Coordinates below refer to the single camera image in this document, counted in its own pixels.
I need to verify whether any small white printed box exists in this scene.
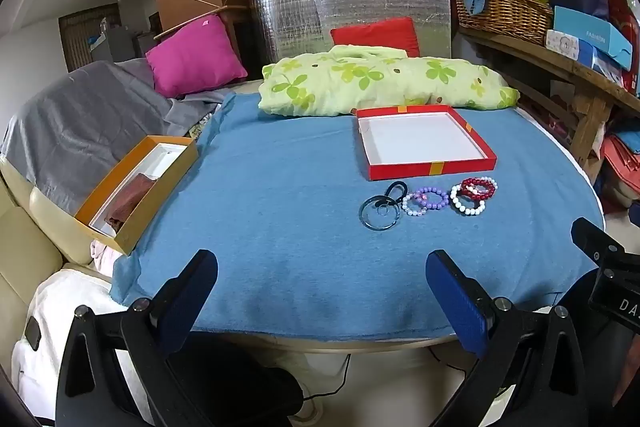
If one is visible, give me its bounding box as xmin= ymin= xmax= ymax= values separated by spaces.
xmin=545 ymin=29 xmax=581 ymax=62

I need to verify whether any white bead bracelet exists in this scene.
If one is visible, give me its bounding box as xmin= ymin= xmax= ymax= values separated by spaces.
xmin=450 ymin=183 xmax=487 ymax=216

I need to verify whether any wicker basket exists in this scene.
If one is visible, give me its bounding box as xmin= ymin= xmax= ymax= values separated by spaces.
xmin=450 ymin=0 xmax=554 ymax=47

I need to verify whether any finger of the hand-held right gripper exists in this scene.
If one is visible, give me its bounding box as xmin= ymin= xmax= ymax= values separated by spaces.
xmin=571 ymin=217 xmax=627 ymax=269

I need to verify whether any pale pink bead bracelet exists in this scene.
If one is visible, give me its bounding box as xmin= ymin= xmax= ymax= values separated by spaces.
xmin=402 ymin=194 xmax=427 ymax=217

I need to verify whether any cream sofa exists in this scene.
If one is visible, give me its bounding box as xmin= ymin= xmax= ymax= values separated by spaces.
xmin=0 ymin=156 xmax=96 ymax=308

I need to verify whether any white towel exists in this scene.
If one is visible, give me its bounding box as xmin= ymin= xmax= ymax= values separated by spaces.
xmin=12 ymin=269 xmax=153 ymax=424

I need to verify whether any black hair tie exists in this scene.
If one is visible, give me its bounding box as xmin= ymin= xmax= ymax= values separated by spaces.
xmin=383 ymin=180 xmax=409 ymax=204

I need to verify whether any wooden bench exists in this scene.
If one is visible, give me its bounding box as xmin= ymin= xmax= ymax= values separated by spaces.
xmin=452 ymin=26 xmax=640 ymax=168

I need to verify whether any red shallow cardboard box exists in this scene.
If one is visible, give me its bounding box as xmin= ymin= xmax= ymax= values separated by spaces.
xmin=356 ymin=105 xmax=498 ymax=182

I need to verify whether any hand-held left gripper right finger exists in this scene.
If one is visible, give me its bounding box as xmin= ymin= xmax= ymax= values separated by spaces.
xmin=425 ymin=249 xmax=593 ymax=427

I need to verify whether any green floral pillow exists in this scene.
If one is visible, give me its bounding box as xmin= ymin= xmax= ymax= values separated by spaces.
xmin=258 ymin=45 xmax=521 ymax=118

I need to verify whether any purple bead bracelet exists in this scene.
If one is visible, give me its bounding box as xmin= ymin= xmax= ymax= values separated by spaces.
xmin=414 ymin=186 xmax=450 ymax=211

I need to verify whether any silver foil insulation panel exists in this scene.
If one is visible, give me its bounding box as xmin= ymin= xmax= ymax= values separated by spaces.
xmin=247 ymin=0 xmax=453 ymax=66

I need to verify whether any orange cardboard box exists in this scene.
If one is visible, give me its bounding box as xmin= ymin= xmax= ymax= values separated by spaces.
xmin=74 ymin=135 xmax=200 ymax=256

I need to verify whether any grey blanket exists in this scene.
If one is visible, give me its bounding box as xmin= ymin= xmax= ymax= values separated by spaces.
xmin=1 ymin=58 xmax=236 ymax=215

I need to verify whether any blue flat box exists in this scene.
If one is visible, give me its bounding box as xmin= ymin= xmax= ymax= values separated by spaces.
xmin=552 ymin=6 xmax=634 ymax=72

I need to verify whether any red bead bracelet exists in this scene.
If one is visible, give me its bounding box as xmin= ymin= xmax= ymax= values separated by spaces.
xmin=460 ymin=176 xmax=499 ymax=201

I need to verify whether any clear glass bangle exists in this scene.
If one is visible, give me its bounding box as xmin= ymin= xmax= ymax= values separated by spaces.
xmin=359 ymin=195 xmax=400 ymax=233

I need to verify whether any red cushion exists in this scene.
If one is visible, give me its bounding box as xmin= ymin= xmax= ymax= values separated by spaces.
xmin=330 ymin=17 xmax=421 ymax=58

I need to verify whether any black bag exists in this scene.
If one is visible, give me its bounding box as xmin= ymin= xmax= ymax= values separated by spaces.
xmin=167 ymin=332 xmax=306 ymax=427

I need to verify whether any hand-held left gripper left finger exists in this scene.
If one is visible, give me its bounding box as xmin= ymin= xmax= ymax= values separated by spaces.
xmin=54 ymin=249 xmax=219 ymax=427

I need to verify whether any magenta pillow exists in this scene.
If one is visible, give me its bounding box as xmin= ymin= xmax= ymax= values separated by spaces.
xmin=145 ymin=14 xmax=249 ymax=98

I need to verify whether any blue table cloth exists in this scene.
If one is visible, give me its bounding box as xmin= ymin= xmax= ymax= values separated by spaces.
xmin=109 ymin=93 xmax=606 ymax=342

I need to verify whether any black cable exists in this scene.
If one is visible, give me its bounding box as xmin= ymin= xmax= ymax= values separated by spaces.
xmin=299 ymin=351 xmax=352 ymax=404

